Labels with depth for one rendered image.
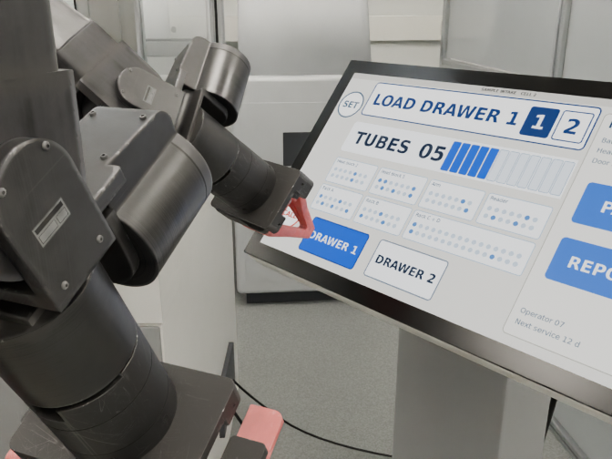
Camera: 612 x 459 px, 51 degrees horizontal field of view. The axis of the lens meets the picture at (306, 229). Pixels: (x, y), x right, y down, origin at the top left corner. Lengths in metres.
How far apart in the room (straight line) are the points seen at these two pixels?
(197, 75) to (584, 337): 0.41
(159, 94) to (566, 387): 0.42
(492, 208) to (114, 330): 0.48
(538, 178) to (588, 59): 1.30
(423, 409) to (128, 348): 0.62
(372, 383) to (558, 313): 1.76
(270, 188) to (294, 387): 1.74
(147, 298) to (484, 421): 0.52
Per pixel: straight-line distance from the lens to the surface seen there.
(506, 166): 0.71
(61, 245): 0.23
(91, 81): 0.54
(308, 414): 2.18
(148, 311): 1.03
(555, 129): 0.71
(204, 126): 0.57
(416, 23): 4.32
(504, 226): 0.67
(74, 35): 0.56
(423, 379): 0.84
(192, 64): 0.61
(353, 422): 2.16
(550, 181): 0.68
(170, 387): 0.33
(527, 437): 0.88
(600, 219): 0.65
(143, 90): 0.55
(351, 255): 0.74
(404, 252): 0.71
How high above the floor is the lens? 1.27
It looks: 19 degrees down
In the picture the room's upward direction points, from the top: straight up
